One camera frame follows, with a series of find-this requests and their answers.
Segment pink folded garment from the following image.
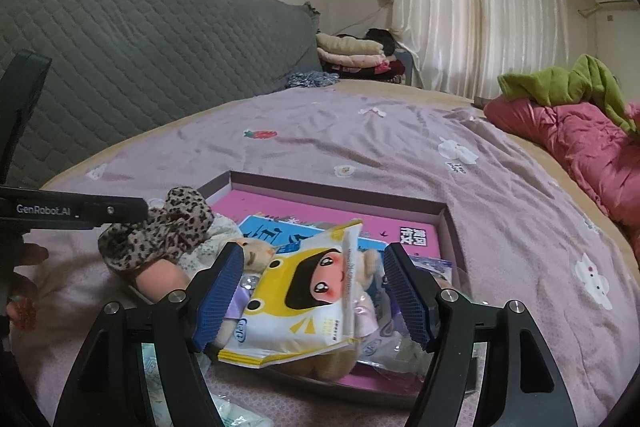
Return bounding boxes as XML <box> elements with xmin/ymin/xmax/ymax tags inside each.
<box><xmin>320</xmin><ymin>49</ymin><xmax>393</xmax><ymax>72</ymax></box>

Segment pink and blue book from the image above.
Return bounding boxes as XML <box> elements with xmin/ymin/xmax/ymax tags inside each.
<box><xmin>210</xmin><ymin>189</ymin><xmax>443</xmax><ymax>395</ymax></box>

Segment purple printed blanket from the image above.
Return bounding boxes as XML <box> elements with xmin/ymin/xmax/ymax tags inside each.
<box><xmin>10</xmin><ymin>87</ymin><xmax>640</xmax><ymax>427</ymax></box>

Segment clear plastic packet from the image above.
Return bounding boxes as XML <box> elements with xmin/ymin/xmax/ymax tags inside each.
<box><xmin>135</xmin><ymin>342</ymin><xmax>273</xmax><ymax>427</ymax></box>

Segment grey quilted headboard cover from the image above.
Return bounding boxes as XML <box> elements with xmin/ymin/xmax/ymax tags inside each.
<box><xmin>0</xmin><ymin>0</ymin><xmax>321</xmax><ymax>188</ymax></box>

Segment dark red garment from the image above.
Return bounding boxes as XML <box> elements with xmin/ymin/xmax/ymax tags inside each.
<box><xmin>370</xmin><ymin>59</ymin><xmax>407</xmax><ymax>82</ymax></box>

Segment person's left hand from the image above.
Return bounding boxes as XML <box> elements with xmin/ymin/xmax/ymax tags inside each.
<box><xmin>0</xmin><ymin>243</ymin><xmax>50</xmax><ymax>333</ymax></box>

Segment pink quilt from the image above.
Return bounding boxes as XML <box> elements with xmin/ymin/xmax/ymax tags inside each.
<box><xmin>484</xmin><ymin>97</ymin><xmax>640</xmax><ymax>258</ymax></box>

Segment beige folded garment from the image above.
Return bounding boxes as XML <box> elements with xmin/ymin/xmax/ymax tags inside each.
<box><xmin>316</xmin><ymin>32</ymin><xmax>386</xmax><ymax>55</ymax></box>

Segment white curtain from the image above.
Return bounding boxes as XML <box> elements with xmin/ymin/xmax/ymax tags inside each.
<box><xmin>375</xmin><ymin>0</ymin><xmax>571</xmax><ymax>102</ymax></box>

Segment yellow cartoon wipes packet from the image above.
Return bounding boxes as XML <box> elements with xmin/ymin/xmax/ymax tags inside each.
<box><xmin>217</xmin><ymin>219</ymin><xmax>363</xmax><ymax>370</ymax></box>

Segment cream floral scrunchie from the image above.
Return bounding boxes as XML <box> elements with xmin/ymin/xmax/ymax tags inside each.
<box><xmin>177</xmin><ymin>212</ymin><xmax>246</xmax><ymax>275</ymax></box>

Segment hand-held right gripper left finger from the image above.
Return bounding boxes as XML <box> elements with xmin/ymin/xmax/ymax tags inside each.
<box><xmin>52</xmin><ymin>243</ymin><xmax>245</xmax><ymax>427</ymax></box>

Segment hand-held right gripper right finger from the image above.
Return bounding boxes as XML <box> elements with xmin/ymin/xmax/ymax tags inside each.
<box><xmin>382</xmin><ymin>243</ymin><xmax>571</xmax><ymax>427</ymax></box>

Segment shallow cardboard box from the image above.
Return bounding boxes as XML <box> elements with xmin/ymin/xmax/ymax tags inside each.
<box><xmin>127</xmin><ymin>170</ymin><xmax>473</xmax><ymax>403</ymax></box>

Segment black garment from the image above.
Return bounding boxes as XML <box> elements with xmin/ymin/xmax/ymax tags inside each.
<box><xmin>365</xmin><ymin>28</ymin><xmax>398</xmax><ymax>55</ymax></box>

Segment dark floral cloth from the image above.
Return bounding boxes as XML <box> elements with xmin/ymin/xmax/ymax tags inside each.
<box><xmin>285</xmin><ymin>72</ymin><xmax>341</xmax><ymax>90</ymax></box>

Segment green cloth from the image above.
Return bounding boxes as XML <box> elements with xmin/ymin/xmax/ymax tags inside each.
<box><xmin>497</xmin><ymin>54</ymin><xmax>638</xmax><ymax>135</ymax></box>

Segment leopard print scrunchie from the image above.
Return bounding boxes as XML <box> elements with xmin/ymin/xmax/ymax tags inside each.
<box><xmin>97</xmin><ymin>187</ymin><xmax>216</xmax><ymax>272</ymax></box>

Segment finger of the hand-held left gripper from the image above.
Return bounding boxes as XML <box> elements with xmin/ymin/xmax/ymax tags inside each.
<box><xmin>95</xmin><ymin>197</ymin><xmax>150</xmax><ymax>227</ymax></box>

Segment peach plush toy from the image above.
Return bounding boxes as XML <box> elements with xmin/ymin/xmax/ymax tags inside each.
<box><xmin>134</xmin><ymin>257</ymin><xmax>193</xmax><ymax>305</ymax></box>

